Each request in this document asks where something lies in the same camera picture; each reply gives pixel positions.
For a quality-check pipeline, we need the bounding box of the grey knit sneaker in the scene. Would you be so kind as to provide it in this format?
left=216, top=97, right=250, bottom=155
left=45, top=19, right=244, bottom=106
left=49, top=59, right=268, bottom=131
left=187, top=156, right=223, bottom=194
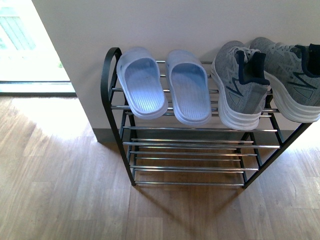
left=250, top=37, right=320, bottom=123
left=211, top=40, right=270, bottom=131

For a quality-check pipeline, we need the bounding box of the black metal shoe rack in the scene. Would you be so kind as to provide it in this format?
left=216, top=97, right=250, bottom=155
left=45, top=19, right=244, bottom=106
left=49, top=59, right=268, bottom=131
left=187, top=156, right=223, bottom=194
left=100, top=47, right=310, bottom=188

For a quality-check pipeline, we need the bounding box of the window frame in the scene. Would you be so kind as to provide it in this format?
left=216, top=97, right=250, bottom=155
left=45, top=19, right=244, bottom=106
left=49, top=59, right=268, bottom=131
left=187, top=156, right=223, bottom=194
left=0, top=81, right=77, bottom=98

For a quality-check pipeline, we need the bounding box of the white slide sandal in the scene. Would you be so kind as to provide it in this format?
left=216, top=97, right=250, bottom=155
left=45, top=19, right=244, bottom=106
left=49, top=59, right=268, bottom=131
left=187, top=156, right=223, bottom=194
left=116, top=47, right=168, bottom=120
left=165, top=49, right=212, bottom=127

